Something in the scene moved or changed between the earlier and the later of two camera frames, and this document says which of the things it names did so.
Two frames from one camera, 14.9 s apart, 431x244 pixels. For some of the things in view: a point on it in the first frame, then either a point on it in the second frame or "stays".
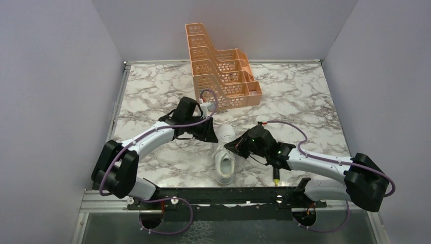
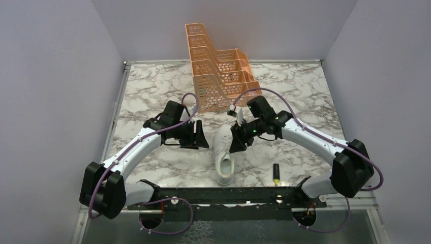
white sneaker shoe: [224, 157] stays
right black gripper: [238, 145] -> [239, 138]
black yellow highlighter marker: [276, 175] stays
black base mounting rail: [224, 204] stays
